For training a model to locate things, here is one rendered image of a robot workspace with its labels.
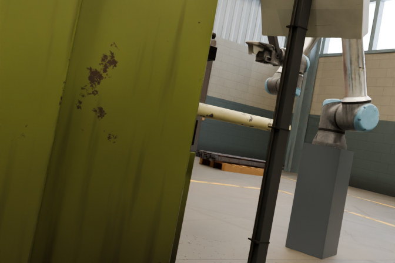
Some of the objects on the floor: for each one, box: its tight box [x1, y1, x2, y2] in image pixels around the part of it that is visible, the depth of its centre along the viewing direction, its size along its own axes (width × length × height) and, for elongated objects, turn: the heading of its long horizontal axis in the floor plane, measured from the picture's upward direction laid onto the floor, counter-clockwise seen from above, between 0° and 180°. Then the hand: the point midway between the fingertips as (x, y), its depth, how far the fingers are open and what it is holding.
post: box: [247, 0, 314, 263], centre depth 134 cm, size 4×4×108 cm
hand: (248, 41), depth 198 cm, fingers closed
